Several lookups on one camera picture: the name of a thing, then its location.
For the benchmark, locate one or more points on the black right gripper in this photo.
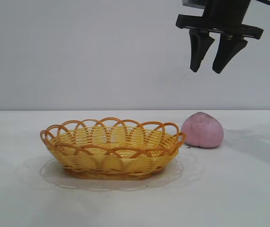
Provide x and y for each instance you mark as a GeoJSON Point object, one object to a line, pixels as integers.
{"type": "Point", "coordinates": [225, 14]}

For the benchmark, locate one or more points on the pink peach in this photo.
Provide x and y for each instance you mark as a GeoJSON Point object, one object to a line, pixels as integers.
{"type": "Point", "coordinates": [203, 132]}

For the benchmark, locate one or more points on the yellow woven wicker basket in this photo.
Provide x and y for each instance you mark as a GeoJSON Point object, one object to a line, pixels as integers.
{"type": "Point", "coordinates": [111, 163]}

